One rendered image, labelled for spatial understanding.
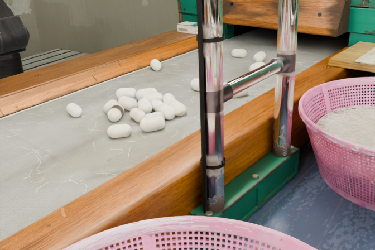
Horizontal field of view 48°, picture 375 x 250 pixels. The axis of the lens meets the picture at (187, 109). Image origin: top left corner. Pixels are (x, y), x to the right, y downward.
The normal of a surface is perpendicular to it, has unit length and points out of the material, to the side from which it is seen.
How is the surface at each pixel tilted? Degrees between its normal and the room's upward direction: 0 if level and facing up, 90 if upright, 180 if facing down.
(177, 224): 75
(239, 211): 90
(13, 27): 60
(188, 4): 90
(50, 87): 45
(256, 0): 67
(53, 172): 0
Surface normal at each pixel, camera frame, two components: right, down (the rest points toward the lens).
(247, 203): 0.76, 0.22
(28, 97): 0.51, -0.50
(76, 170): -0.04, -0.92
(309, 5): -0.60, -0.09
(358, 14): -0.65, 0.32
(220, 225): -0.22, 0.13
